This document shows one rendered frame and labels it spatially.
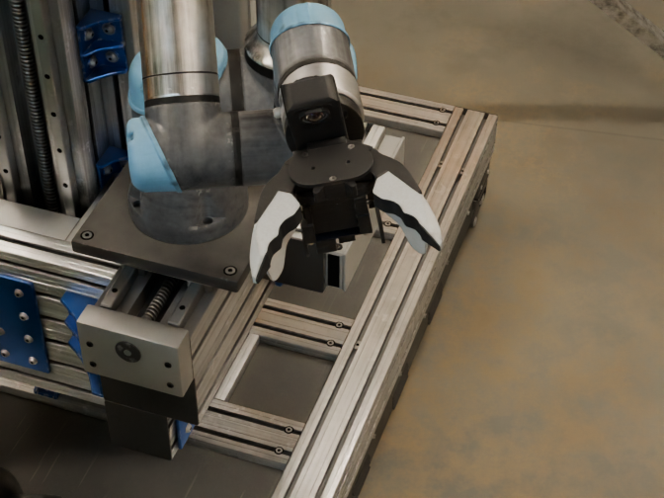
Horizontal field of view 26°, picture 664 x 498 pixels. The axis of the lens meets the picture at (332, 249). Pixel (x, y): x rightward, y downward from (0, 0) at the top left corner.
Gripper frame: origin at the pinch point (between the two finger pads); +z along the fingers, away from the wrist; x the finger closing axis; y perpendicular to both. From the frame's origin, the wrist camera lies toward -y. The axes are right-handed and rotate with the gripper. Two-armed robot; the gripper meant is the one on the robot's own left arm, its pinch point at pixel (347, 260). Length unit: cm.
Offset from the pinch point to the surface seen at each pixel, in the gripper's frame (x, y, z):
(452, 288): -19, 128, -119
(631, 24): -69, 109, -170
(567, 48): -61, 134, -197
